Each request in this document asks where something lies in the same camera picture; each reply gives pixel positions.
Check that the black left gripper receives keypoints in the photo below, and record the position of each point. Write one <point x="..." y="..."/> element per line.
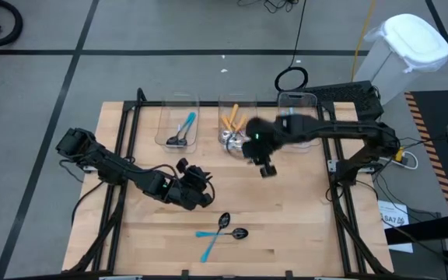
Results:
<point x="191" y="192"/>

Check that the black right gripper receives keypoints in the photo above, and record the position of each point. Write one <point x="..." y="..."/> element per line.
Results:
<point x="264" y="136"/>

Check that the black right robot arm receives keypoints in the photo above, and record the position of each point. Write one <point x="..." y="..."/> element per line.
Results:
<point x="344" y="128"/>

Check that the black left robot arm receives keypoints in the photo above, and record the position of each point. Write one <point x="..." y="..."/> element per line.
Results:
<point x="123" y="171"/>

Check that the clear plastic bin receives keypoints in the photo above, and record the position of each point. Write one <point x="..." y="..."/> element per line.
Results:
<point x="247" y="105"/>
<point x="169" y="116"/>
<point x="299" y="100"/>

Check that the black perforated computer case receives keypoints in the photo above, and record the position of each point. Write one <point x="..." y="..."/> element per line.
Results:
<point x="348" y="97"/>

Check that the white paper sign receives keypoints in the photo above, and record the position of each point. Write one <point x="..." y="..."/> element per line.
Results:
<point x="393" y="218"/>

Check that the black yellow striped platform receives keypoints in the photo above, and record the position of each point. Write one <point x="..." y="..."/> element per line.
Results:
<point x="434" y="113"/>

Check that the white trash can with liner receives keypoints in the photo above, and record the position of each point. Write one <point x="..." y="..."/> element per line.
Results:
<point x="414" y="39"/>

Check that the black floor beam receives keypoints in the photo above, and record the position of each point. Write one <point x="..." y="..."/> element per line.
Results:
<point x="426" y="232"/>

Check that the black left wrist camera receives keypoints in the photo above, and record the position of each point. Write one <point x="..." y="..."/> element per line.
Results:
<point x="182" y="163"/>

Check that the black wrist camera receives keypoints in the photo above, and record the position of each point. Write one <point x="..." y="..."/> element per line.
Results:
<point x="268" y="170"/>
<point x="182" y="163"/>

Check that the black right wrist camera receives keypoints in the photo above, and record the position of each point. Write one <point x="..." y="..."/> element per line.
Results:
<point x="268" y="170"/>

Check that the black aluminium table frame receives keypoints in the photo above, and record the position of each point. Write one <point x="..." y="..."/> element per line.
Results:
<point x="208" y="104"/>

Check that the black frame clamp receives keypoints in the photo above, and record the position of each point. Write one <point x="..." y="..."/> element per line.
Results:
<point x="185" y="274"/>
<point x="289" y="274"/>

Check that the silver aluminium rail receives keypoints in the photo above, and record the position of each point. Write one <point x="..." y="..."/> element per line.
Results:
<point x="325" y="278"/>
<point x="119" y="278"/>

